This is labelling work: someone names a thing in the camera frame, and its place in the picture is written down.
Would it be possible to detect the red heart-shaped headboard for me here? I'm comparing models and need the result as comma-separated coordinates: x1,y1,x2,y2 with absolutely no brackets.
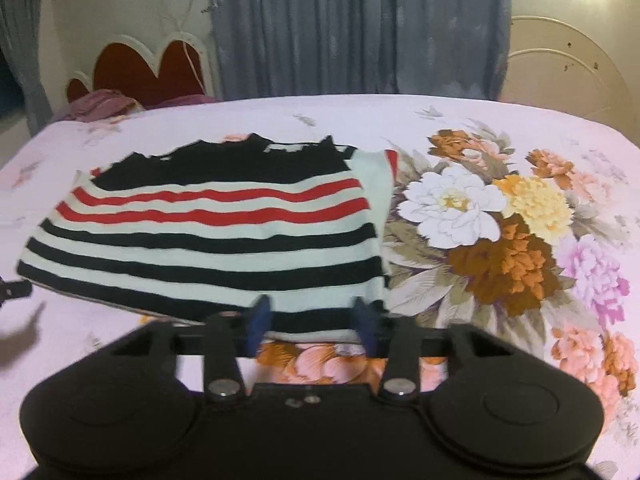
66,32,217,109

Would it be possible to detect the wide blue-grey curtain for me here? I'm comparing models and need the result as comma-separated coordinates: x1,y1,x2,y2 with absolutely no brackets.
206,0,512,102

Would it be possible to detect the purple striped blanket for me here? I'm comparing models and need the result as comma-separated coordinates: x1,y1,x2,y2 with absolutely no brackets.
62,88,143,122

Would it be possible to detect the white hanging cable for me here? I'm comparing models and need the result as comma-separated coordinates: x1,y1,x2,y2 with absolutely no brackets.
156,0,207,97

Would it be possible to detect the narrow blue-grey curtain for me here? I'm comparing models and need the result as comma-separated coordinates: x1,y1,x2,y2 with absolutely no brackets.
0,0,55,137

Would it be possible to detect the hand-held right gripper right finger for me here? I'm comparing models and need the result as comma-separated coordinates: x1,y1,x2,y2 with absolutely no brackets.
349,296,502,403

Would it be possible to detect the cream arched bed board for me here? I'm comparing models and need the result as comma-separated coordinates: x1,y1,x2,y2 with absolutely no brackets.
499,15,637,134

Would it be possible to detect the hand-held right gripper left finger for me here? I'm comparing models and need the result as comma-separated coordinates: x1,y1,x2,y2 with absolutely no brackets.
112,294,274,403

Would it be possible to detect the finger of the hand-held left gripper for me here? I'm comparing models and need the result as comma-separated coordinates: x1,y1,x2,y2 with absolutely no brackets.
0,276,34,307

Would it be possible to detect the pink floral bed sheet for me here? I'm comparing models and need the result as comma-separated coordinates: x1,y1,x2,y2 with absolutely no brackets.
0,94,640,480

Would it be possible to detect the striped knit sweater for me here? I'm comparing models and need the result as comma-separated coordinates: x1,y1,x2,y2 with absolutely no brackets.
15,132,399,345

